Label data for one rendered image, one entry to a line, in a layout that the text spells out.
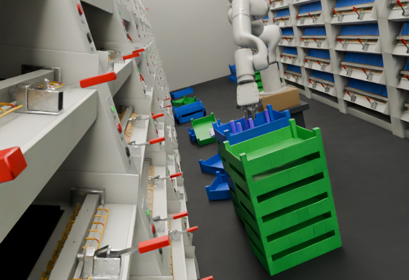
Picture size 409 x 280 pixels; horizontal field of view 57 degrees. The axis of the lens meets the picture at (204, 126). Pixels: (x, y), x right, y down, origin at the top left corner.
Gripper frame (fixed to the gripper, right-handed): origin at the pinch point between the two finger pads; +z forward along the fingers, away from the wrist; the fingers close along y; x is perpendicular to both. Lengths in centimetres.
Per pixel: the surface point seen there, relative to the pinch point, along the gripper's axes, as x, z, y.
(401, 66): -62, -30, -74
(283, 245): 19, 54, -11
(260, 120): -12.2, -0.4, -1.8
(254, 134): 7.8, 10.0, -2.4
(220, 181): -52, 23, 34
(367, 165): -54, 24, -47
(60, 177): 115, 34, 5
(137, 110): 54, 5, 27
